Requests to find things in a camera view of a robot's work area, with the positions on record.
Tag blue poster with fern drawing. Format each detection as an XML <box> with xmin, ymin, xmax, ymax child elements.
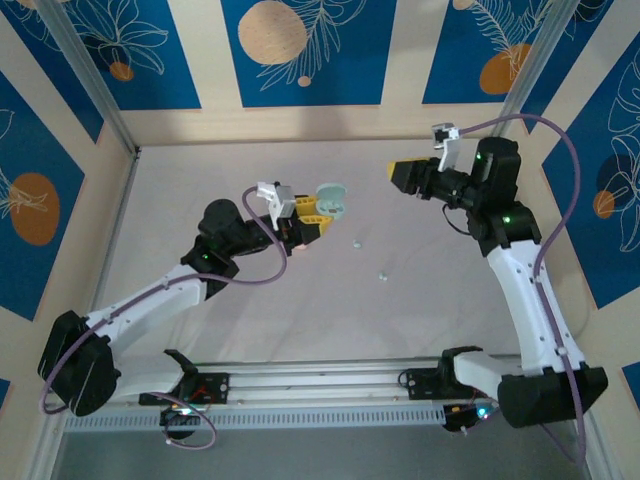
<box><xmin>422</xmin><ymin>0</ymin><xmax>556</xmax><ymax>106</ymax></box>

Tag aluminium frame post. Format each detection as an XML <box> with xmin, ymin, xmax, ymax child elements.
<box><xmin>37</xmin><ymin>0</ymin><xmax>142</xmax><ymax>157</ymax></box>
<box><xmin>487</xmin><ymin>0</ymin><xmax>614</xmax><ymax>150</ymax></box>

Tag grey slotted cable duct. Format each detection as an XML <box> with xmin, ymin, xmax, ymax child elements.
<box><xmin>62</xmin><ymin>407</ymin><xmax>447</xmax><ymax>434</ymax></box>

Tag blue poster with beige circle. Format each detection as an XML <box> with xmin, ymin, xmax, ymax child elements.
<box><xmin>221</xmin><ymin>0</ymin><xmax>398</xmax><ymax>108</ymax></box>

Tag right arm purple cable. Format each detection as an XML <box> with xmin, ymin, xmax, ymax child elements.
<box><xmin>455</xmin><ymin>113</ymin><xmax>587</xmax><ymax>469</ymax></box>

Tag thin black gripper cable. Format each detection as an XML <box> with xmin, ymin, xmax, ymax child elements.
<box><xmin>442</xmin><ymin>203</ymin><xmax>474</xmax><ymax>236</ymax></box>

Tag blue poster with lily drawing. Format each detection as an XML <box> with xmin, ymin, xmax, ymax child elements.
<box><xmin>542</xmin><ymin>44</ymin><xmax>640</xmax><ymax>310</ymax></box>
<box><xmin>64</xmin><ymin>0</ymin><xmax>202</xmax><ymax>111</ymax></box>

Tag aluminium side rail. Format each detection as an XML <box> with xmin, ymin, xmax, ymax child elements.
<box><xmin>89</xmin><ymin>149</ymin><xmax>142</xmax><ymax>311</ymax></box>

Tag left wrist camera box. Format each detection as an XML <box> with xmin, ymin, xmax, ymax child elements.
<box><xmin>255</xmin><ymin>181</ymin><xmax>296</xmax><ymax>232</ymax></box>

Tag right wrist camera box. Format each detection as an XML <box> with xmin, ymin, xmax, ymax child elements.
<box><xmin>431</xmin><ymin>122</ymin><xmax>460</xmax><ymax>174</ymax></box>

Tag aluminium mounting beam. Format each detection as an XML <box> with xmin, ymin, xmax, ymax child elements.
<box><xmin>49</xmin><ymin>355</ymin><xmax>594</xmax><ymax>415</ymax></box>

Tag blue floral wall poster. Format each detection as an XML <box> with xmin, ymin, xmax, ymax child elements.
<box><xmin>0</xmin><ymin>7</ymin><xmax>105</xmax><ymax>145</ymax></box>
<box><xmin>519</xmin><ymin>0</ymin><xmax>617</xmax><ymax>135</ymax></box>

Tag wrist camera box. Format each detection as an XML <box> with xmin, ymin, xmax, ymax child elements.
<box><xmin>255</xmin><ymin>181</ymin><xmax>296</xmax><ymax>232</ymax></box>
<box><xmin>431</xmin><ymin>122</ymin><xmax>460</xmax><ymax>174</ymax></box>

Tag blue poster with orange circle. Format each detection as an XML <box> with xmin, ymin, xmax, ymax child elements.
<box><xmin>0</xmin><ymin>69</ymin><xmax>86</xmax><ymax>322</ymax></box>

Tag mint green earbud charging case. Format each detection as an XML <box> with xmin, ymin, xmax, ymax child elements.
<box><xmin>314</xmin><ymin>182</ymin><xmax>348</xmax><ymax>221</ymax></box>

